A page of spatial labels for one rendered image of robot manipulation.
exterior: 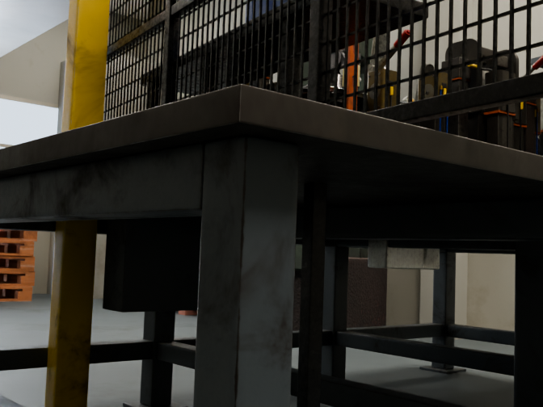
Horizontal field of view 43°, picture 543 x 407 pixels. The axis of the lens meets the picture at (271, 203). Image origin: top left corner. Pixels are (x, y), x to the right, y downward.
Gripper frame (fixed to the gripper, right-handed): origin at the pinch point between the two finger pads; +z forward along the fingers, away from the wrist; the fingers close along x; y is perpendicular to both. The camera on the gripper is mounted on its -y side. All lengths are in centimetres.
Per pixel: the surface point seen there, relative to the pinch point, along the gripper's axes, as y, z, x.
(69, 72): -68, -4, 42
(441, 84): 16.5, -1.2, -28.0
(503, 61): 40, -12, -30
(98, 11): -62, -23, 38
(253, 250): -89, 49, -100
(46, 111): 82, -107, 638
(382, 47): 0.2, -10.3, -21.1
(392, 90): -0.2, 3.1, -25.8
